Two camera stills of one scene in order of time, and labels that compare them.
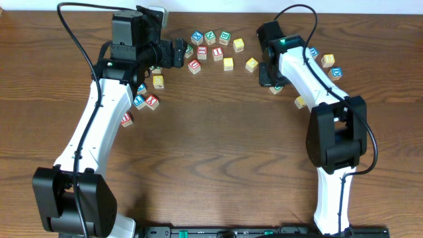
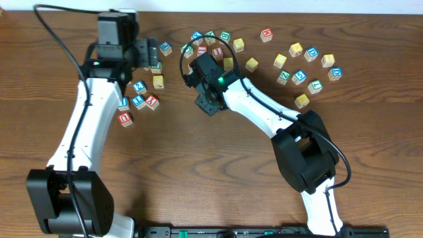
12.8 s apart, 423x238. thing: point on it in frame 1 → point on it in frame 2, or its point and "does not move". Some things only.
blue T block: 139,102 does not move
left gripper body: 178,53 → 152,53
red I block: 217,53 does not move
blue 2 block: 142,89 does not move
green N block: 210,38 does not move
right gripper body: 264,77 → 193,75
